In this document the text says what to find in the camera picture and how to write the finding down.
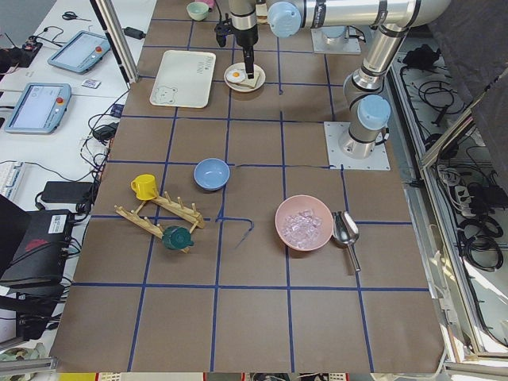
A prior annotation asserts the wooden dish rack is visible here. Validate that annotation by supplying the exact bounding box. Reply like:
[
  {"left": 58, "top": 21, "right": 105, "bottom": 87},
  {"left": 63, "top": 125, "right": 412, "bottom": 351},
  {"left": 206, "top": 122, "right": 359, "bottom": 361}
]
[{"left": 114, "top": 190, "right": 206, "bottom": 255}]

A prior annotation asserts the blue bowl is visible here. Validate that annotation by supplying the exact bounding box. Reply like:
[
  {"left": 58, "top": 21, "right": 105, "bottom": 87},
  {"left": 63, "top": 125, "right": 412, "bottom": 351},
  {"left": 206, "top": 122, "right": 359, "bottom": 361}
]
[{"left": 194, "top": 158, "right": 230, "bottom": 191}]

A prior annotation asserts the black electronics box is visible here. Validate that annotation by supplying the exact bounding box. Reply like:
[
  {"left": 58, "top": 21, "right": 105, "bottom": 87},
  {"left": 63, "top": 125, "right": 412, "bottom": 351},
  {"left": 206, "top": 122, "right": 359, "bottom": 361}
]
[{"left": 1, "top": 197, "right": 74, "bottom": 289}]

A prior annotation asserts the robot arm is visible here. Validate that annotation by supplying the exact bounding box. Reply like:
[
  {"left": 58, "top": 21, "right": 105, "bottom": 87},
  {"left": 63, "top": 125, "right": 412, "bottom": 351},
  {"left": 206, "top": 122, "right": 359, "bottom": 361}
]
[
  {"left": 229, "top": 0, "right": 258, "bottom": 79},
  {"left": 267, "top": 0, "right": 450, "bottom": 160}
]

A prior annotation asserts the metal scoop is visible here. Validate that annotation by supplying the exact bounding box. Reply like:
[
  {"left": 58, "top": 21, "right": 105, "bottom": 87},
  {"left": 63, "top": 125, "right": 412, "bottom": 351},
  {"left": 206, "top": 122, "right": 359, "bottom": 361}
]
[{"left": 332, "top": 210, "right": 361, "bottom": 272}]

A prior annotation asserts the aluminium frame post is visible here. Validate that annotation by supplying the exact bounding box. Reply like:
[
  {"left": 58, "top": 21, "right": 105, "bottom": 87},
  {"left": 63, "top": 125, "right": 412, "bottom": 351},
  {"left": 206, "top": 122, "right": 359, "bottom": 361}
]
[{"left": 90, "top": 0, "right": 139, "bottom": 84}]

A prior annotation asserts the cream bear tray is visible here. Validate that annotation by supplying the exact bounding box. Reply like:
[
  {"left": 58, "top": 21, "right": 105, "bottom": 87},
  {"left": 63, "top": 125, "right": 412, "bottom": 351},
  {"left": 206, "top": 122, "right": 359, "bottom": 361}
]
[{"left": 149, "top": 50, "right": 216, "bottom": 109}]

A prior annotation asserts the cream round plate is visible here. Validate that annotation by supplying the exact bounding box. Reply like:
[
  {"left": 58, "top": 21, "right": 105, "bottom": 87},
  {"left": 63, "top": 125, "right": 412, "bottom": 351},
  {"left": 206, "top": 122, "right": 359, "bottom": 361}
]
[{"left": 224, "top": 63, "right": 266, "bottom": 93}]

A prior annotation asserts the upper teach pendant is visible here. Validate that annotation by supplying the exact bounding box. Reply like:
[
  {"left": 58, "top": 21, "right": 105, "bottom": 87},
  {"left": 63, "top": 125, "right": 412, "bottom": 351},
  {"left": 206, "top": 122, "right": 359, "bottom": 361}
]
[{"left": 48, "top": 30, "right": 110, "bottom": 74}]

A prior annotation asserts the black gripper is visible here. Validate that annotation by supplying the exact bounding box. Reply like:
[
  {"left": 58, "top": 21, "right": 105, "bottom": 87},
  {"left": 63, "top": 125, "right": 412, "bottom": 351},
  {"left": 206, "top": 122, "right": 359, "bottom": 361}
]
[{"left": 232, "top": 25, "right": 259, "bottom": 79}]

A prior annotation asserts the black power adapter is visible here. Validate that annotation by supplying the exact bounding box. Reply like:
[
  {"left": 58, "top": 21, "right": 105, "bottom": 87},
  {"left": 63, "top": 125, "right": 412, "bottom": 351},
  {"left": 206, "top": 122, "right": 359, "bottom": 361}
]
[{"left": 40, "top": 181, "right": 92, "bottom": 204}]

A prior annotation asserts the dark green mug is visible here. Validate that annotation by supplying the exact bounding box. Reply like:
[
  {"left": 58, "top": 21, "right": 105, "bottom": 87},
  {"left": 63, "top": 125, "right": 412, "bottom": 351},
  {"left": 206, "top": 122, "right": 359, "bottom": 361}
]
[{"left": 162, "top": 225, "right": 194, "bottom": 251}]

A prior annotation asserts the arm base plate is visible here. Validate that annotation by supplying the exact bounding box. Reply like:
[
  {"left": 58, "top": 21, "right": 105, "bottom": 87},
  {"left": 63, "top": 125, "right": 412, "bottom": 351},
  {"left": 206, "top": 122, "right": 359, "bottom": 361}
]
[
  {"left": 324, "top": 121, "right": 391, "bottom": 171},
  {"left": 311, "top": 26, "right": 361, "bottom": 55}
]

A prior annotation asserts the bottom bread slice on plate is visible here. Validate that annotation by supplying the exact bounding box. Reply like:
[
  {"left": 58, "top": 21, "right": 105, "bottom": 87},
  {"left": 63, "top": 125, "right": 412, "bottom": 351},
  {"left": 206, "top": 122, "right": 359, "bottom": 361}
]
[{"left": 237, "top": 66, "right": 262, "bottom": 90}]

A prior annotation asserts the fried egg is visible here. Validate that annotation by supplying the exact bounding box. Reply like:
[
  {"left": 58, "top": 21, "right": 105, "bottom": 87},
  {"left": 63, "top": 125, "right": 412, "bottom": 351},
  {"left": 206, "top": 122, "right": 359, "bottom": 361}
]
[{"left": 225, "top": 68, "right": 246, "bottom": 83}]

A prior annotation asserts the green bowl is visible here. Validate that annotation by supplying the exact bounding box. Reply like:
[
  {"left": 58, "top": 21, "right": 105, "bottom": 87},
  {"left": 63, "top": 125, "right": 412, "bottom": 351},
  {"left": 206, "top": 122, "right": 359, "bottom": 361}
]
[{"left": 187, "top": 2, "right": 209, "bottom": 21}]

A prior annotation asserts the yellow mug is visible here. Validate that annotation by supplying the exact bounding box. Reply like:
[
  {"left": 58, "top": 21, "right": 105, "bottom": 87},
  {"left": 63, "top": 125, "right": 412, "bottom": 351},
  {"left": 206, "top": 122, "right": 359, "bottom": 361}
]
[{"left": 130, "top": 174, "right": 159, "bottom": 201}]

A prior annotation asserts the lower teach pendant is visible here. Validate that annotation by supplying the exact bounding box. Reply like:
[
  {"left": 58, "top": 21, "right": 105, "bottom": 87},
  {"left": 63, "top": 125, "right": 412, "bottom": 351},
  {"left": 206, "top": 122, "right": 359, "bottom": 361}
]
[{"left": 4, "top": 83, "right": 71, "bottom": 134}]

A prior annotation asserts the pink bowl with ice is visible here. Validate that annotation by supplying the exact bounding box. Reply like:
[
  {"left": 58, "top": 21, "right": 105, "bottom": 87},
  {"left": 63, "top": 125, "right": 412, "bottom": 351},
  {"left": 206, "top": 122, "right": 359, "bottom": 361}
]
[{"left": 275, "top": 194, "right": 334, "bottom": 252}]

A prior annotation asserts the teach pendant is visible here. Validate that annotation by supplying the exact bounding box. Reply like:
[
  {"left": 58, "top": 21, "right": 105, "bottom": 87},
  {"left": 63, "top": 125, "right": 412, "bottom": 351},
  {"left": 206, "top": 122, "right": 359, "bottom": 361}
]
[
  {"left": 48, "top": 30, "right": 110, "bottom": 74},
  {"left": 4, "top": 83, "right": 71, "bottom": 134}
]

